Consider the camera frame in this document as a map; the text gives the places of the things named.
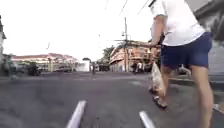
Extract tree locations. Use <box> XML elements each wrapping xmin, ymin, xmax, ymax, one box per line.
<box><xmin>99</xmin><ymin>45</ymin><xmax>116</xmax><ymax>72</ymax></box>

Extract overhead wires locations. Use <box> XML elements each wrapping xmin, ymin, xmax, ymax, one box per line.
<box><xmin>103</xmin><ymin>0</ymin><xmax>153</xmax><ymax>18</ymax></box>

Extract grey asphalt road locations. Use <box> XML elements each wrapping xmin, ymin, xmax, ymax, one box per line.
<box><xmin>0</xmin><ymin>71</ymin><xmax>224</xmax><ymax>128</ymax></box>

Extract robot's own part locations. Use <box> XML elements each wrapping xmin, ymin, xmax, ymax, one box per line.
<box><xmin>65</xmin><ymin>100</ymin><xmax>88</xmax><ymax>128</ymax></box>
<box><xmin>138</xmin><ymin>110</ymin><xmax>157</xmax><ymax>128</ymax></box>

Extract person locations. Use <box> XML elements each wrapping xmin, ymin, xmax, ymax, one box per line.
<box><xmin>147</xmin><ymin>0</ymin><xmax>224</xmax><ymax>128</ymax></box>

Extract white wall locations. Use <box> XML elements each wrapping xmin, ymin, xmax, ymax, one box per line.
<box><xmin>75</xmin><ymin>59</ymin><xmax>92</xmax><ymax>73</ymax></box>

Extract utility pole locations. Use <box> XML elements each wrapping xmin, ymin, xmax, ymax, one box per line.
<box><xmin>121</xmin><ymin>17</ymin><xmax>132</xmax><ymax>73</ymax></box>

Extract orange corner building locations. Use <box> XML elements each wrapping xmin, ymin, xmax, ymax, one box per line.
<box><xmin>109</xmin><ymin>39</ymin><xmax>161</xmax><ymax>73</ymax></box>

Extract low building with red roof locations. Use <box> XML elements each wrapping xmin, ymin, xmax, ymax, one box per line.
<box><xmin>9</xmin><ymin>52</ymin><xmax>78</xmax><ymax>73</ymax></box>

